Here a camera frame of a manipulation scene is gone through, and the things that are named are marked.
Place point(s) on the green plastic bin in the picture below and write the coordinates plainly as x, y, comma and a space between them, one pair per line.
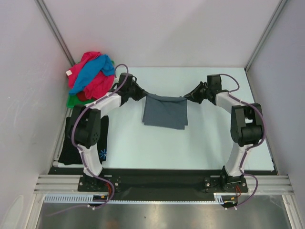
71, 101

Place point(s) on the white slotted cable duct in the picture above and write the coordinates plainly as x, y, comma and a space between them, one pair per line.
101, 198

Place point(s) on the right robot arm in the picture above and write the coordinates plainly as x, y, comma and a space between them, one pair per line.
247, 126

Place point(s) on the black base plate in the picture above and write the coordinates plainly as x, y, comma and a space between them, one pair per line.
160, 184

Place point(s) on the right aluminium corner post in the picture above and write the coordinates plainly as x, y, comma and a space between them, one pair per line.
266, 33

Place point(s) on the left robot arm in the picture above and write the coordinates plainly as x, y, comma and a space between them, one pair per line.
84, 128

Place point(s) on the blue t shirt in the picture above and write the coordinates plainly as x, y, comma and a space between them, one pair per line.
89, 68

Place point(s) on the folded black t shirt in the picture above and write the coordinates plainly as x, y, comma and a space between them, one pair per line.
70, 155

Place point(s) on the aluminium frame rail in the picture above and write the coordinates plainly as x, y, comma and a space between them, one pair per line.
267, 185

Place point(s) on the aluminium corner post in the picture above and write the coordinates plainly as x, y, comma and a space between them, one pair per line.
266, 33
55, 30

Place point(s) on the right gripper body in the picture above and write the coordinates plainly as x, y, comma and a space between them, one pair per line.
206, 90

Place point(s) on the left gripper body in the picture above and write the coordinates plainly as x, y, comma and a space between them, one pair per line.
132, 90

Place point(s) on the left aluminium corner post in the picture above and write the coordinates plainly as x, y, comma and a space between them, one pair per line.
55, 30

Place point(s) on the pink t shirt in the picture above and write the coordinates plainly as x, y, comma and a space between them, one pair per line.
97, 83

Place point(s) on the grey t shirt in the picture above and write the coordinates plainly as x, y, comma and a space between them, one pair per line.
167, 112

